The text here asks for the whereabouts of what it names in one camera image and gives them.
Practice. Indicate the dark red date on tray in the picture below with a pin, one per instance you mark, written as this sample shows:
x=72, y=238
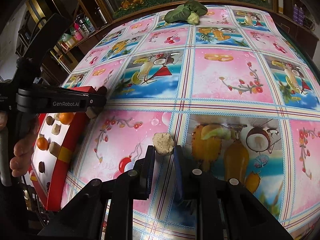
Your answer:
x=41, y=167

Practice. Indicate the beige sugarcane chunk on tray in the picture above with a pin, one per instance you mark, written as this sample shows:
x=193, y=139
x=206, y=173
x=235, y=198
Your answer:
x=56, y=129

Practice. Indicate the dark wooden side cabinet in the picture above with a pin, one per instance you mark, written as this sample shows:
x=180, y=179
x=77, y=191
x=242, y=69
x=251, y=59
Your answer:
x=86, y=18

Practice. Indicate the orange tangerine lower tray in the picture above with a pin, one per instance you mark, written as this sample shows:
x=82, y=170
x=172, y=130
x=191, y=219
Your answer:
x=42, y=143

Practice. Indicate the beige chunk beside tray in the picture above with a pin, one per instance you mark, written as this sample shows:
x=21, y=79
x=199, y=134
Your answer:
x=90, y=112

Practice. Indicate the green leafy vegetable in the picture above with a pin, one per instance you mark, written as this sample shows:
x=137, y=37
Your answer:
x=189, y=12

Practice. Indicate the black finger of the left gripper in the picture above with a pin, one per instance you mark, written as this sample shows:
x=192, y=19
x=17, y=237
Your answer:
x=98, y=110

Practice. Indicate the orange tangerine upper tray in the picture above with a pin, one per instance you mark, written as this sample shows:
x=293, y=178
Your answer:
x=66, y=118

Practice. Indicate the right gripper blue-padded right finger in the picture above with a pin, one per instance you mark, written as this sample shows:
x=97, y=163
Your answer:
x=187, y=182

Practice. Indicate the purple bottles on cabinet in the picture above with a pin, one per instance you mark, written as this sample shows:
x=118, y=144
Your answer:
x=298, y=15

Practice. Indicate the person's left hand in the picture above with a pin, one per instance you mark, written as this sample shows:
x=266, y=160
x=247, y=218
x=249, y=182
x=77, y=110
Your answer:
x=23, y=149

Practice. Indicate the colourful fruit-print tablecloth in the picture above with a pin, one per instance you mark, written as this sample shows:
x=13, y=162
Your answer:
x=233, y=91

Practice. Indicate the orange tangerine tray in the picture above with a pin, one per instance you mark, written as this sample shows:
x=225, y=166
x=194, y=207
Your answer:
x=66, y=118
x=42, y=143

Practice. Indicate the beige sugarcane chunk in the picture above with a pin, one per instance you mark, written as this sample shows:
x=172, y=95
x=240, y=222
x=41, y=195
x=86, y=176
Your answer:
x=163, y=143
x=56, y=129
x=54, y=149

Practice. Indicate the red-rimmed white tray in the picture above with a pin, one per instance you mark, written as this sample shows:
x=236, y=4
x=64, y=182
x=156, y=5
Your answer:
x=49, y=167

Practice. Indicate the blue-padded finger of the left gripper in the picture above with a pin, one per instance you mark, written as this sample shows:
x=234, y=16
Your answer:
x=102, y=91

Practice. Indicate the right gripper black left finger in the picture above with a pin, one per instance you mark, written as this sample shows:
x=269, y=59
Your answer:
x=142, y=181

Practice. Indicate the brown round fruit on tray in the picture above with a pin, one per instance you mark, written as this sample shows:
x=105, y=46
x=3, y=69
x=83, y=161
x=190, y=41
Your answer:
x=49, y=120

